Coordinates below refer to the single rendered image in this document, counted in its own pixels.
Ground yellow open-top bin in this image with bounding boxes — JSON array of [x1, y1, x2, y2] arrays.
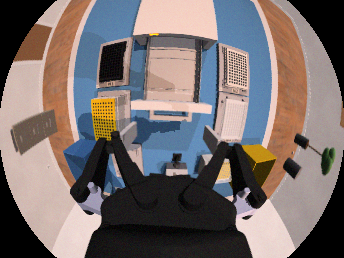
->
[[242, 144, 277, 187]]

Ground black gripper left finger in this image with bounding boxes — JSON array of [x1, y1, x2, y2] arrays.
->
[[70, 122, 158, 216]]

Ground dark blue bench mat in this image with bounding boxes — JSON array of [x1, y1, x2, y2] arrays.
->
[[73, 0, 272, 178]]

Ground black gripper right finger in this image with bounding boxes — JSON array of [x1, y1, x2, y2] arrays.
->
[[182, 125, 267, 220]]

